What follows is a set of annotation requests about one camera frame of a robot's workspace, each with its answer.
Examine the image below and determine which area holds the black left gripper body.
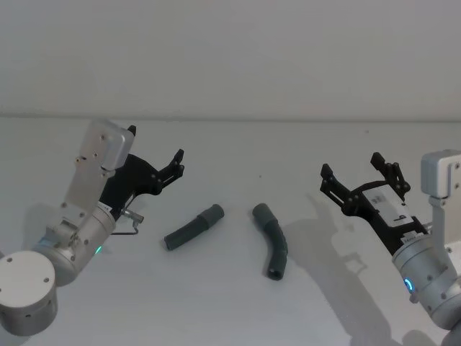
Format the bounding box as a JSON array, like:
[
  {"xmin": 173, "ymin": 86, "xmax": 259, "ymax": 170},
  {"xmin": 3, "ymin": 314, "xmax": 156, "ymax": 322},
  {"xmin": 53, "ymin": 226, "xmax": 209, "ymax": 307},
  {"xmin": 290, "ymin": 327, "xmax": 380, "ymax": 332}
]
[{"xmin": 98, "ymin": 154, "xmax": 162, "ymax": 218}]

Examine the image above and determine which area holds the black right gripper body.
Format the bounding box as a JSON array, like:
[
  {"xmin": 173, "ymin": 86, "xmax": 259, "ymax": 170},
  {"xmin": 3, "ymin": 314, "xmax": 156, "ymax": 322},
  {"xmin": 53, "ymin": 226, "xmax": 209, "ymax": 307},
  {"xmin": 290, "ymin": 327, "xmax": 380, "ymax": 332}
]
[{"xmin": 343, "ymin": 181, "xmax": 432, "ymax": 254}]

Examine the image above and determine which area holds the straight dark grey tube piece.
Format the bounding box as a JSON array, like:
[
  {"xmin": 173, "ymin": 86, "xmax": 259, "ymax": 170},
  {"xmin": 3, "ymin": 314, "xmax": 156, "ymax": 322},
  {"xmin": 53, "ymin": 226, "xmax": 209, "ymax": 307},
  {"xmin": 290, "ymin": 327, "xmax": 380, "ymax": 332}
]
[{"xmin": 164, "ymin": 203, "xmax": 225, "ymax": 252}]

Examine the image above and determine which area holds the curved dark grey tube piece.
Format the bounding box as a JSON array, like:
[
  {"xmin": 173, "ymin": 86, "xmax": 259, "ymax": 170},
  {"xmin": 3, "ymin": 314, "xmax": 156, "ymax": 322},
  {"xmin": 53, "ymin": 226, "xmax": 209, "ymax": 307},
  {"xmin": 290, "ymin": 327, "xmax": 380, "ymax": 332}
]
[{"xmin": 251, "ymin": 203, "xmax": 290, "ymax": 280}]

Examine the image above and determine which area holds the white table cloth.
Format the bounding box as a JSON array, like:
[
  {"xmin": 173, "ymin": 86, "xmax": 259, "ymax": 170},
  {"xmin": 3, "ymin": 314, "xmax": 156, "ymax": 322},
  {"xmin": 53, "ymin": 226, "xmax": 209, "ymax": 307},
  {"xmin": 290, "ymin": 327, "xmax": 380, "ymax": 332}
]
[{"xmin": 0, "ymin": 115, "xmax": 461, "ymax": 346}]

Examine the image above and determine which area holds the thin cable with silver plug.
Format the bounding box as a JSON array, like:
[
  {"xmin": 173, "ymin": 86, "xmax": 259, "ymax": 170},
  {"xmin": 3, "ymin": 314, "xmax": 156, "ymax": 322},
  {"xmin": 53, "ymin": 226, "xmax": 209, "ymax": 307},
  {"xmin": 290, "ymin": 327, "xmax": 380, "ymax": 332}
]
[{"xmin": 110, "ymin": 207, "xmax": 146, "ymax": 237}]

